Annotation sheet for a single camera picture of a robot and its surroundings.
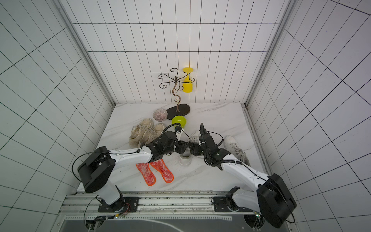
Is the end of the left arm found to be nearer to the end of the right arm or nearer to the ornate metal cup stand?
the end of the right arm

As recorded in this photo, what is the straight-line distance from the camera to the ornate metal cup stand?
36.1 inches

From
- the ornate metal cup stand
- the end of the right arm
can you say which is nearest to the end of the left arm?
the end of the right arm
